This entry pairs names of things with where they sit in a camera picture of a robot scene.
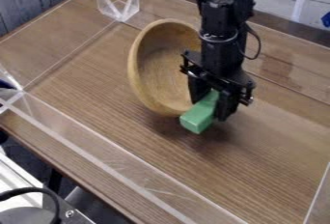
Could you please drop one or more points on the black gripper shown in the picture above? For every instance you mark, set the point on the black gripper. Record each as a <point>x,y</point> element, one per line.
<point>214,69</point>

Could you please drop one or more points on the green rectangular block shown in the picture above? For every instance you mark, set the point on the green rectangular block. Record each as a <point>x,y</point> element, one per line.
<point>197,119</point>

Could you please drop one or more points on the brown wooden bowl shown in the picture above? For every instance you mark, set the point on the brown wooden bowl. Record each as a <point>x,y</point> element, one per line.
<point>155,78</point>

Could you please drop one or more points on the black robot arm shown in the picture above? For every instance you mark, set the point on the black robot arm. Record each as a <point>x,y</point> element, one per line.
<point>225,20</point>

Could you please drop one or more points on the clear acrylic front barrier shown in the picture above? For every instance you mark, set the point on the clear acrylic front barrier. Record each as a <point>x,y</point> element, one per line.
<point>149,196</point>

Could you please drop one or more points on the white container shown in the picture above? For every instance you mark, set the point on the white container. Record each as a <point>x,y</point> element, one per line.
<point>313,13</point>

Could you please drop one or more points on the clear acrylic corner bracket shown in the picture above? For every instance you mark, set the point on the clear acrylic corner bracket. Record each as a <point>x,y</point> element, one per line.
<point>119,10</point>

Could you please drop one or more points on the grey metal bracket with screw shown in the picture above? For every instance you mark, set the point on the grey metal bracket with screw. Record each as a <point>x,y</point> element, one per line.
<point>69,214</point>

